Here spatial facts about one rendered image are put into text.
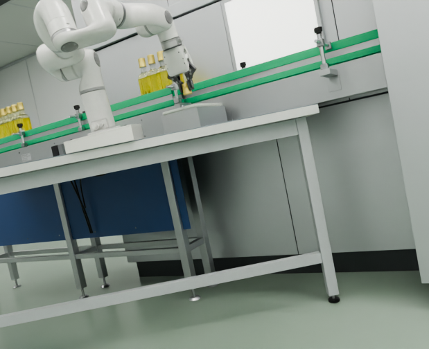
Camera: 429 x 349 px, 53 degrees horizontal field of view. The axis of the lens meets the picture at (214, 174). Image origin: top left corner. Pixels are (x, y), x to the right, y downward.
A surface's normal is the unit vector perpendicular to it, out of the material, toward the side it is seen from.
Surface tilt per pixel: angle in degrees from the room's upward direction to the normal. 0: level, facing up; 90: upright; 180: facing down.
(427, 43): 90
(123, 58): 90
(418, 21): 90
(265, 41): 90
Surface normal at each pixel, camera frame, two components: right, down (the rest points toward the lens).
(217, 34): -0.49, 0.15
